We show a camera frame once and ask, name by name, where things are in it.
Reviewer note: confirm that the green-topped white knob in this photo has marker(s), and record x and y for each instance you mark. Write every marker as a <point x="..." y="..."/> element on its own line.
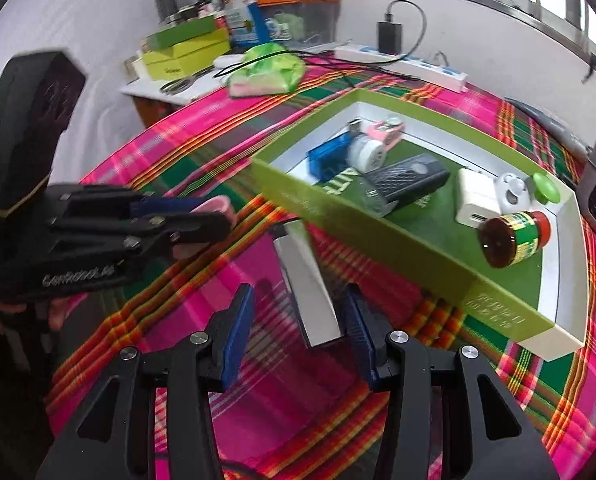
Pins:
<point x="545" y="187"/>

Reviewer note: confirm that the green plastic bag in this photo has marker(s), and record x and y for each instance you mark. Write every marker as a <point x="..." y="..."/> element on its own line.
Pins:
<point x="263" y="67"/>

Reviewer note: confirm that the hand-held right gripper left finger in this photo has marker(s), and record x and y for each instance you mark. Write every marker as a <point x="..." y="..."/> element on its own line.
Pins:
<point x="238" y="330"/>

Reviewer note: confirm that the white round jar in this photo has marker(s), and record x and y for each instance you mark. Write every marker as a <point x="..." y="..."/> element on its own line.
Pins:
<point x="367" y="152"/>

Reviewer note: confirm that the white side table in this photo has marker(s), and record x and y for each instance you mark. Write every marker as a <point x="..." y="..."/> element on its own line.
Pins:
<point x="143" y="91"/>

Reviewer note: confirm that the pink oval clip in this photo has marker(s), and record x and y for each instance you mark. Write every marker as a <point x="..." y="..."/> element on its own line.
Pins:
<point x="218" y="205"/>

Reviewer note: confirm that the glass jar with black lid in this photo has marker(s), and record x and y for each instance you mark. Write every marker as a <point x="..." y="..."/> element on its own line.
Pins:
<point x="164" y="5"/>

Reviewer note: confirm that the lime green flat box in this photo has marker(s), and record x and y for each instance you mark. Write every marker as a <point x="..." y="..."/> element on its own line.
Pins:
<point x="188" y="57"/>

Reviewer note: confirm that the scissors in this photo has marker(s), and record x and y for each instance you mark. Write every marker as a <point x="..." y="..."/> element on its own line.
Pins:
<point x="175" y="85"/>

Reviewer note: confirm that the blue carton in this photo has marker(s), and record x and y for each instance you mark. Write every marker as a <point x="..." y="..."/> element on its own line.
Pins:
<point x="245" y="20"/>

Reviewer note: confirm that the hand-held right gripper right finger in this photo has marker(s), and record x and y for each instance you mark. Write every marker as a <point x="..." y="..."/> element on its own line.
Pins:
<point x="360" y="335"/>

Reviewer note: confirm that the silver metal pen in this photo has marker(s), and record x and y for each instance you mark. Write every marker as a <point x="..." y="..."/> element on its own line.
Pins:
<point x="308" y="290"/>

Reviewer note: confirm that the white charger plug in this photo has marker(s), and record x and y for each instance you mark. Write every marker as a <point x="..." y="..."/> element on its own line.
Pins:
<point x="477" y="195"/>

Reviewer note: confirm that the black power adapter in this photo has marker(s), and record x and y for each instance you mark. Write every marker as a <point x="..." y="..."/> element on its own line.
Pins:
<point x="388" y="35"/>

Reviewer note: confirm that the person's left hand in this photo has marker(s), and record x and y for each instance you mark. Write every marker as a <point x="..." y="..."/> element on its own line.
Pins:
<point x="58" y="315"/>

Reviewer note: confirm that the small pink holder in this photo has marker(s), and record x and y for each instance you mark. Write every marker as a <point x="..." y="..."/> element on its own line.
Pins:
<point x="385" y="132"/>

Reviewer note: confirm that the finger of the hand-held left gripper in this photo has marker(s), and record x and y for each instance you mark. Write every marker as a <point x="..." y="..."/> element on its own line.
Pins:
<point x="198" y="227"/>
<point x="168" y="205"/>

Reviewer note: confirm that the blue plastic case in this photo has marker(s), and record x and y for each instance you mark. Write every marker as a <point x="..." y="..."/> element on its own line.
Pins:
<point x="328" y="157"/>

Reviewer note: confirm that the white power strip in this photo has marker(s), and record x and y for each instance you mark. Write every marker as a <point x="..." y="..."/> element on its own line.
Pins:
<point x="407" y="65"/>

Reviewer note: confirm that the white oval object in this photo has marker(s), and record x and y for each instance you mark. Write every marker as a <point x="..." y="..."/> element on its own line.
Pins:
<point x="228" y="60"/>

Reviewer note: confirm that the green and white cardboard box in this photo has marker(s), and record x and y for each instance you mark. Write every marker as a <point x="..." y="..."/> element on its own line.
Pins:
<point x="427" y="260"/>

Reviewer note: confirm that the brown bottle with red cap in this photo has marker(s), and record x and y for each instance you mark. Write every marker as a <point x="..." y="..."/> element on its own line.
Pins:
<point x="507" y="242"/>

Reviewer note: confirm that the black power bank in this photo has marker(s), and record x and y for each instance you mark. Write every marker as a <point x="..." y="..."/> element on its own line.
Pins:
<point x="407" y="180"/>

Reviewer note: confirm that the white round panda gadget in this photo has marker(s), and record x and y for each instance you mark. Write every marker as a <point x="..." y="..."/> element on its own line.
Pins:
<point x="512" y="190"/>

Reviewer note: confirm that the dark green flat box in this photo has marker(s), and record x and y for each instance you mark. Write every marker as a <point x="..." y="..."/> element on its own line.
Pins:
<point x="178" y="32"/>

